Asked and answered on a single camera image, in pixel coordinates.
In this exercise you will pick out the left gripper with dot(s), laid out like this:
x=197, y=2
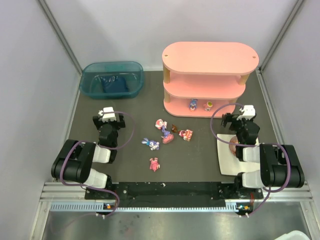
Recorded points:
x=97, y=120

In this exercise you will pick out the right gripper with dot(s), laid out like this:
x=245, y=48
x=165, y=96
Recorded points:
x=227, y=120

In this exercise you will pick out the purple bunny toy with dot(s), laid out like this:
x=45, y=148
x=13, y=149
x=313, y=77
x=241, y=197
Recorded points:
x=153, y=145

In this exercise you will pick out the strawberry bear cake toy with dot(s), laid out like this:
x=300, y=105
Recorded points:
x=185, y=134

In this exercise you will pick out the small brown toy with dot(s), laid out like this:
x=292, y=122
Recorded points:
x=174, y=129

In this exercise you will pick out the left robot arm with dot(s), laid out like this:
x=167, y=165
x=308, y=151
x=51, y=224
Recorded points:
x=74, y=161

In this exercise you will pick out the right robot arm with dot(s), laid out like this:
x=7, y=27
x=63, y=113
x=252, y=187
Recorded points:
x=279, y=165

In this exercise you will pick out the pink yellow toy on shelf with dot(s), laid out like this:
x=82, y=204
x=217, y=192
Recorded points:
x=207, y=106

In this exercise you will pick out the blue bear toy on shelf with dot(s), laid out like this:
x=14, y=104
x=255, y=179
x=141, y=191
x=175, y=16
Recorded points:
x=193, y=105

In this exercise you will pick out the pink three-tier shelf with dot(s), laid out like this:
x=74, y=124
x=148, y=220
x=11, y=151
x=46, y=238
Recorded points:
x=206, y=71

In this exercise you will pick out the red patterned bowl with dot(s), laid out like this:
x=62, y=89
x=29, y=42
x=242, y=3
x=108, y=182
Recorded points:
x=233, y=144

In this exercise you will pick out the white square plate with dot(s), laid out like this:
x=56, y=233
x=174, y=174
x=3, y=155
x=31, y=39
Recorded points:
x=229, y=164

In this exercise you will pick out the teal plastic bin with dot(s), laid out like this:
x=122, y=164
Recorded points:
x=132, y=71

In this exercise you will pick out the pink haired girl toy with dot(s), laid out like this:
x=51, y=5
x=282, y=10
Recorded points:
x=161, y=124

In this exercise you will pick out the pink pig toy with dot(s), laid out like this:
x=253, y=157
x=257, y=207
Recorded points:
x=154, y=164

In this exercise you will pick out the purple figure on pink base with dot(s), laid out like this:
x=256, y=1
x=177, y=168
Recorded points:
x=167, y=135

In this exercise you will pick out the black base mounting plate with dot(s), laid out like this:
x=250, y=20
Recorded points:
x=181, y=194

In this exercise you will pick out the white container corner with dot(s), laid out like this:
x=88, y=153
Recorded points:
x=293, y=235

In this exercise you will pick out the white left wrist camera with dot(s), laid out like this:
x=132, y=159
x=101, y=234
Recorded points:
x=108, y=113

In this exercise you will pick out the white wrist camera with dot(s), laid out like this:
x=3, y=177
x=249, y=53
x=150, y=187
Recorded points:
x=108, y=113
x=247, y=112

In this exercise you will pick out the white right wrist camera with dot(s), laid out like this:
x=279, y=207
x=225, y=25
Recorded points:
x=247, y=112

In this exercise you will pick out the white slotted cable duct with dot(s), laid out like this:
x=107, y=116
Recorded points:
x=102, y=207

